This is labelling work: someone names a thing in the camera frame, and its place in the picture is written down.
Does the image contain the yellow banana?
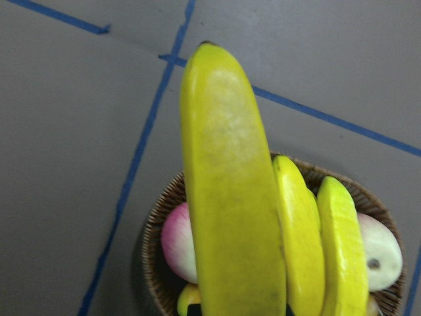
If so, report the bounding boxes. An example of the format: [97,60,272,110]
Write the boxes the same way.
[180,41,286,315]
[272,155,325,315]
[317,176,368,315]

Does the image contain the brown wicker basket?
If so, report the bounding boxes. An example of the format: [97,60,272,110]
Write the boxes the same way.
[141,157,407,315]

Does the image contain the red green apple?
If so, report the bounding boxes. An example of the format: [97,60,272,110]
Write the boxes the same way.
[161,202,198,284]

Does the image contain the small red yellow fruit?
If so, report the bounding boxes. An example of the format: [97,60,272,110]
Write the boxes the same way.
[177,283,202,316]

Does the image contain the pink white apple left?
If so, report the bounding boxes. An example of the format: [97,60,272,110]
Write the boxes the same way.
[357,213,403,292]

